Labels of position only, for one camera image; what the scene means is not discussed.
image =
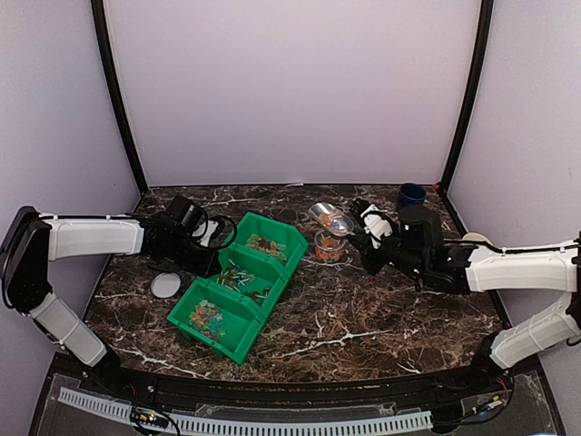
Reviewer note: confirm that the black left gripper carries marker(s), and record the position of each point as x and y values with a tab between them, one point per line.
205	269

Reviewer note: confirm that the beige ceramic mug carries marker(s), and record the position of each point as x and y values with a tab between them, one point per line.
475	237

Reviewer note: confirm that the red-orange gummy candies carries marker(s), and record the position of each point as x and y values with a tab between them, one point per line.
208	320

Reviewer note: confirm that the white round lid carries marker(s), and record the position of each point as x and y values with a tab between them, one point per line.
165	285

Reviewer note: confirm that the yellow-green gummy candies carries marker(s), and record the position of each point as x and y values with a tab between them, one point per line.
267	246

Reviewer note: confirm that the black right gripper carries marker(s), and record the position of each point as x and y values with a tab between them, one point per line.
372	264

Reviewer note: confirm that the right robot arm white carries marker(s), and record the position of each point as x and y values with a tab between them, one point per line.
554	268

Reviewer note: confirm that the lollipop candies pile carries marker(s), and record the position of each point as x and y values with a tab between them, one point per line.
237	279

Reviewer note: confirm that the silver metal scoop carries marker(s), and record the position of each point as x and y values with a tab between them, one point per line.
332	219

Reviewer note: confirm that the green three-compartment candy bin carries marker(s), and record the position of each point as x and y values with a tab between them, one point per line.
227	310

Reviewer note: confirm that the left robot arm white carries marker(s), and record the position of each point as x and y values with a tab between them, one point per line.
51	262

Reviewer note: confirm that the dark blue mug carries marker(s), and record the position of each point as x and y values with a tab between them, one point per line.
411	194

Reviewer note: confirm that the black front rail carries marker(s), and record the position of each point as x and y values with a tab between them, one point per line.
433	389

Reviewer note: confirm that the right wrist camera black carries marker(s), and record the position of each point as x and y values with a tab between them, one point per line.
377	225

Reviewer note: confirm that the white slotted cable duct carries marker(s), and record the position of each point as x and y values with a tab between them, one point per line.
228	420

